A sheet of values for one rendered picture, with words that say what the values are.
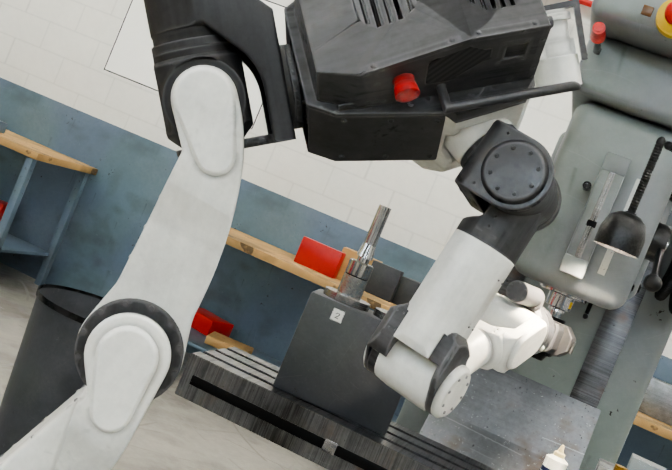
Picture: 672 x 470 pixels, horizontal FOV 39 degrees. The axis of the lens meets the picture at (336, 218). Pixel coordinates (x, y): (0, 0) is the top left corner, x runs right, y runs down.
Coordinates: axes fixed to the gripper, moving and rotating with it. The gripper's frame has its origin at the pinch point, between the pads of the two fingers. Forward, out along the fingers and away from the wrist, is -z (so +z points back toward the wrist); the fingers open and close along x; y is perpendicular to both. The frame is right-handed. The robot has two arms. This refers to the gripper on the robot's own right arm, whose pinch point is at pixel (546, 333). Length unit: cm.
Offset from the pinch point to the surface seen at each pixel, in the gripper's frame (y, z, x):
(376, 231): -5.0, 11.3, 33.1
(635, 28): -50, 21, 0
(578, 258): -13.9, 12.5, -3.6
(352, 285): 5.8, 12.4, 32.8
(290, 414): 30.2, 20.0, 30.4
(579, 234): -17.6, 12.6, -2.2
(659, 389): 19, -370, 35
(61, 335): 69, -71, 169
